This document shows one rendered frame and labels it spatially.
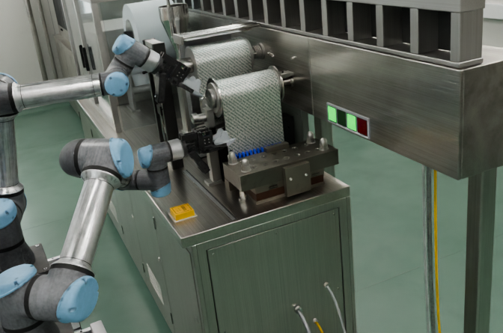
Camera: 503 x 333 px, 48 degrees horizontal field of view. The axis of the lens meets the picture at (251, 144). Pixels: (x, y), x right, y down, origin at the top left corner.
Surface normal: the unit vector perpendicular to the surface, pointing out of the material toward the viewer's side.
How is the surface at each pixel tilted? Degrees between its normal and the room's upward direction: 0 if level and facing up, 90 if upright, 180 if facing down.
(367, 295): 0
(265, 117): 90
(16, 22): 90
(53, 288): 36
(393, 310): 0
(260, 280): 90
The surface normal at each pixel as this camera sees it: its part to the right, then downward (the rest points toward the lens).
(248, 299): 0.42, 0.27
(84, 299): 0.94, 0.10
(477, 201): -0.90, 0.23
